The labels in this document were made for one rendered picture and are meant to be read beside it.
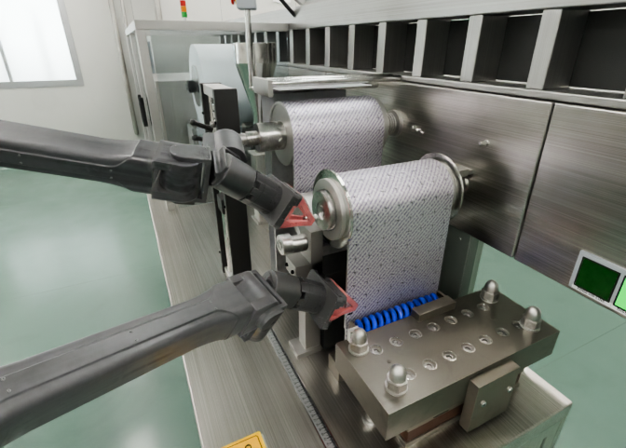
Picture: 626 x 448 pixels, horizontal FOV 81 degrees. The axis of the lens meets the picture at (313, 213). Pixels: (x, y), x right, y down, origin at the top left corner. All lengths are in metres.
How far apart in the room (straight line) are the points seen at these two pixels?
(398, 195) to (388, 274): 0.16
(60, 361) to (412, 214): 0.56
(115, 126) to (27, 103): 1.02
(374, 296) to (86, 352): 0.51
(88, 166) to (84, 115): 5.56
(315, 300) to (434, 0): 0.68
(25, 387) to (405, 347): 0.55
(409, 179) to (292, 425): 0.50
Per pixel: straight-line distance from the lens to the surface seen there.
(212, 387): 0.84
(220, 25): 1.55
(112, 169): 0.57
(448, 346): 0.75
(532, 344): 0.82
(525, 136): 0.77
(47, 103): 6.16
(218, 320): 0.49
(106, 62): 6.05
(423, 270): 0.81
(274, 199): 0.60
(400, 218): 0.70
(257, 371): 0.85
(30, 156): 0.60
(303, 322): 0.83
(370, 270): 0.71
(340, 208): 0.63
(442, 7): 0.93
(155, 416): 2.03
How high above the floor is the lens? 1.53
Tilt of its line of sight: 25 degrees down
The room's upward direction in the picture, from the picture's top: straight up
